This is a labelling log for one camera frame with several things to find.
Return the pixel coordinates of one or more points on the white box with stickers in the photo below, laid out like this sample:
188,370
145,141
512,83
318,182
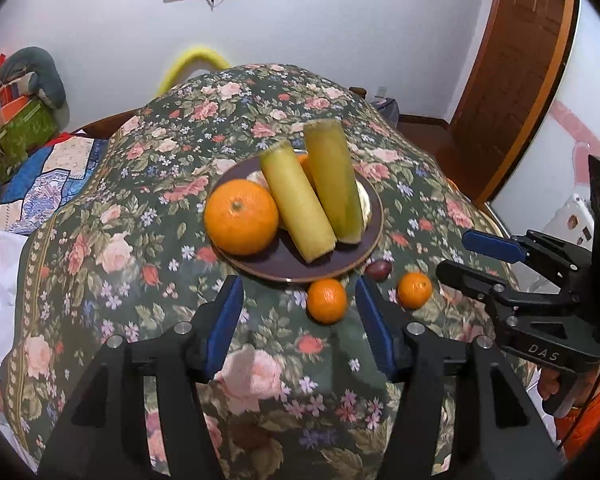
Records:
572,220

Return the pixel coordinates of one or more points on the person's right hand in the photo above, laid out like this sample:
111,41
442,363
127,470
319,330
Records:
547,385

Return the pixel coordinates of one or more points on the brown wooden door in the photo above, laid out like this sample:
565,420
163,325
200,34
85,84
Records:
510,75

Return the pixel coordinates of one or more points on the small tangerine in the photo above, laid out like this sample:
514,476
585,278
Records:
415,290
326,301

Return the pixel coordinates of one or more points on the grey bag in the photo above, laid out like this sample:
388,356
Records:
387,110

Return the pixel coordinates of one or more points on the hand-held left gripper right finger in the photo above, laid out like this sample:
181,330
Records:
375,325

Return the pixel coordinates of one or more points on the yellow-green sugarcane piece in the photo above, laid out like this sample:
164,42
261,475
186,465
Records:
300,205
332,180

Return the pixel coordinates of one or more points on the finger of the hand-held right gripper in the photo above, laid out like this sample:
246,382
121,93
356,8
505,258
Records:
470,277
490,244

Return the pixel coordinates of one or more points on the grey plush toy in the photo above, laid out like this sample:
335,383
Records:
45,70

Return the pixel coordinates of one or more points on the peeled pomelo segment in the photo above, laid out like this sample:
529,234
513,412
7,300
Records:
364,205
258,179

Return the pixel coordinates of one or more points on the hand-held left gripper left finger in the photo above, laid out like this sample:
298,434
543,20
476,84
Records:
225,320

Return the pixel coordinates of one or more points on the patchwork quilt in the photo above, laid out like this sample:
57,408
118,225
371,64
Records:
55,170

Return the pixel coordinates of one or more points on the yellow foam tube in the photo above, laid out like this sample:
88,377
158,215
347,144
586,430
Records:
195,55

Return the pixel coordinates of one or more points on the purple plate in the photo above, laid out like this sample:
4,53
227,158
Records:
290,265

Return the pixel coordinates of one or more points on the orange box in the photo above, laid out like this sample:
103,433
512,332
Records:
15,105

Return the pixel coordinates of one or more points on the green patterned box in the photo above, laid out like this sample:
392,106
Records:
25,130

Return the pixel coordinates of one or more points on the wooden bed post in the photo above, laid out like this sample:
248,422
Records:
358,93

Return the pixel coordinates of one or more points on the dark red jujube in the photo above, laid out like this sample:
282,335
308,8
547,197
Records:
378,269

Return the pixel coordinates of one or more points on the wall socket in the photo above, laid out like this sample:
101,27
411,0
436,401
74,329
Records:
380,91

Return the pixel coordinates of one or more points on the white heart-print wardrobe door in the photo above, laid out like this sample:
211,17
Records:
580,110

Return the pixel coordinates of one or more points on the floral tablecloth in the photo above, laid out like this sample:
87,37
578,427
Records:
130,240

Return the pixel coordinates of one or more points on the large orange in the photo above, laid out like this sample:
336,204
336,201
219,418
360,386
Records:
241,217
305,167

